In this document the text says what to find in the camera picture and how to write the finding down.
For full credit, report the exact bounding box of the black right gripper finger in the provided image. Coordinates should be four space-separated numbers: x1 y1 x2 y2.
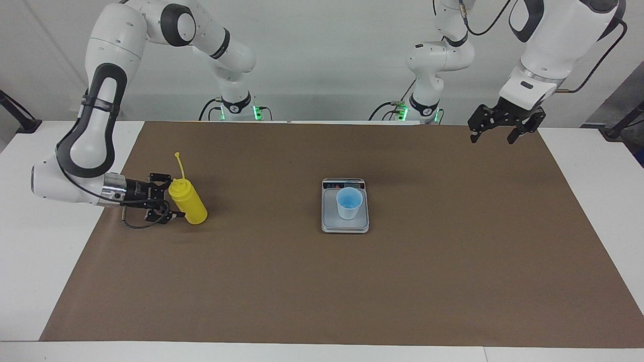
148 173 174 191
145 200 186 224

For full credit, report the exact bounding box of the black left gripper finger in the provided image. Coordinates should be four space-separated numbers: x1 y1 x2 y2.
507 112 546 145
467 104 501 144

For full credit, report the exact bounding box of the yellow squeeze bottle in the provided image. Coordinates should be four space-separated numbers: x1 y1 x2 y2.
168 152 208 225

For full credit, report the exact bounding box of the light blue plastic cup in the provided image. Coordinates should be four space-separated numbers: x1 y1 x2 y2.
336 187 363 220

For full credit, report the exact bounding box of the silver digital kitchen scale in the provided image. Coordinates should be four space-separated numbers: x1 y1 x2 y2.
321 177 370 234

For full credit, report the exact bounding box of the black clamp stand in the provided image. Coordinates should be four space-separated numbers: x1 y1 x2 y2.
0 89 42 134
604 101 644 140

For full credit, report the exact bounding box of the dark grey board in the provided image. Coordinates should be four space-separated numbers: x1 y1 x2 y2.
581 75 644 129

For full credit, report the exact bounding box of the brown paper mat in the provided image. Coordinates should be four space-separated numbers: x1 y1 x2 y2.
39 121 644 348

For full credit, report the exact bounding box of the black right arm gripper cable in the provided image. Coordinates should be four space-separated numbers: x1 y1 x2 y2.
55 143 172 230

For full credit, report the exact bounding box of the black arm gripper cable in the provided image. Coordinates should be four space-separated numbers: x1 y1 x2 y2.
556 18 628 94
55 143 172 230

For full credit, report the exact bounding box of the black right arm base cable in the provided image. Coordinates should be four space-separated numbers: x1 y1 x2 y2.
199 97 274 121

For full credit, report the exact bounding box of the black arm base cable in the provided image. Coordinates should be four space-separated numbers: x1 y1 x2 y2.
199 97 274 121
369 80 411 121

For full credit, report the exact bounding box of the black left arm shoulder cable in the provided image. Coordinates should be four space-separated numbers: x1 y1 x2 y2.
460 0 513 36

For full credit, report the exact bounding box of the black left arm base cable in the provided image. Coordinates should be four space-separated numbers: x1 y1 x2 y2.
369 80 411 121

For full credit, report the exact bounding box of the black left arm gripper cable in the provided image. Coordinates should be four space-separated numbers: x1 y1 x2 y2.
556 18 628 94

